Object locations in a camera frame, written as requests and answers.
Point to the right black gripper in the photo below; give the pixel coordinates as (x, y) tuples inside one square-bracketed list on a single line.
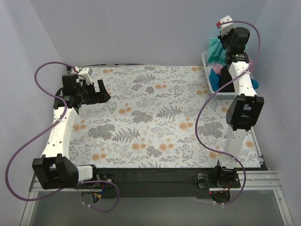
[(226, 76)]

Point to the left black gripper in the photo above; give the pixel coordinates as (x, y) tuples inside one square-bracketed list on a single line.
[(94, 92)]

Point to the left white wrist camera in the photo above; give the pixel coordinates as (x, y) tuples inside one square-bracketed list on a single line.
[(86, 73)]

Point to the teal t shirt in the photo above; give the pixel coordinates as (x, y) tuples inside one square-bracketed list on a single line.
[(216, 52)]

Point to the white plastic laundry basket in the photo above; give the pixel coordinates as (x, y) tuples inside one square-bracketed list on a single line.
[(207, 69)]

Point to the pink t shirt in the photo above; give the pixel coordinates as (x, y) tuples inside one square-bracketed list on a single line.
[(217, 68)]

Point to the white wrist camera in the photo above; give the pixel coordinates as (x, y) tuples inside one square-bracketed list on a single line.
[(86, 73), (225, 25)]

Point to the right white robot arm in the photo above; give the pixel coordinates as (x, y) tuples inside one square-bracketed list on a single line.
[(244, 111)]

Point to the blue t shirt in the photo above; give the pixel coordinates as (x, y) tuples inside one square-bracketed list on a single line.
[(214, 80)]

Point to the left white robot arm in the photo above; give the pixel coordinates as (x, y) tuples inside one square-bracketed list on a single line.
[(54, 168)]

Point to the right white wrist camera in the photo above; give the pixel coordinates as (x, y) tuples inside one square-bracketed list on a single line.
[(225, 25)]

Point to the black t shirt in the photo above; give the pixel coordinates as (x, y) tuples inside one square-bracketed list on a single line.
[(224, 78)]

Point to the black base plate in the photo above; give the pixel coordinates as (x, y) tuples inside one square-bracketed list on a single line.
[(163, 182)]

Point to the aluminium frame rail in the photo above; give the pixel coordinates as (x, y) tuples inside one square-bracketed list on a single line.
[(260, 203)]

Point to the floral table cloth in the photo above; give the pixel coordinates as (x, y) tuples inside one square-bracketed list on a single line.
[(158, 116)]

